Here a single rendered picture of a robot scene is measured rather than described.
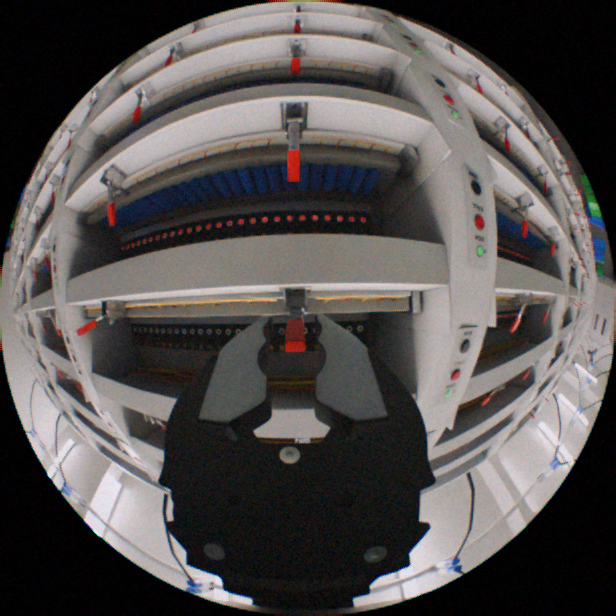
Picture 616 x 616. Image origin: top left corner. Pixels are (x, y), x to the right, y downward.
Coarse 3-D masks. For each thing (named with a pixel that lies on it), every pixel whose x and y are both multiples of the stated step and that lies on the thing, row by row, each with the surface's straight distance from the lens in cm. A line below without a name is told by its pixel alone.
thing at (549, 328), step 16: (560, 208) 91; (560, 256) 88; (544, 272) 90; (560, 272) 88; (528, 320) 93; (560, 320) 90; (528, 336) 93; (544, 336) 90; (528, 368) 95; (544, 368) 93; (512, 384) 100; (528, 384) 96; (512, 416) 104; (496, 448) 119
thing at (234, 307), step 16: (144, 304) 29; (160, 304) 27; (176, 304) 27; (192, 304) 26; (208, 304) 24; (224, 304) 24; (240, 304) 23; (256, 304) 22; (272, 304) 22; (320, 304) 22; (336, 304) 22; (352, 304) 23; (368, 304) 23; (384, 304) 24; (400, 304) 25
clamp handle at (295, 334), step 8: (296, 312) 17; (288, 320) 15; (296, 320) 15; (288, 328) 13; (296, 328) 13; (288, 336) 12; (296, 336) 12; (304, 336) 12; (288, 344) 12; (296, 344) 12; (304, 344) 12
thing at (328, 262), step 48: (240, 240) 18; (288, 240) 17; (336, 240) 18; (384, 240) 19; (96, 288) 33; (144, 288) 23; (192, 288) 19; (240, 288) 18; (336, 288) 20; (384, 288) 22; (432, 288) 24
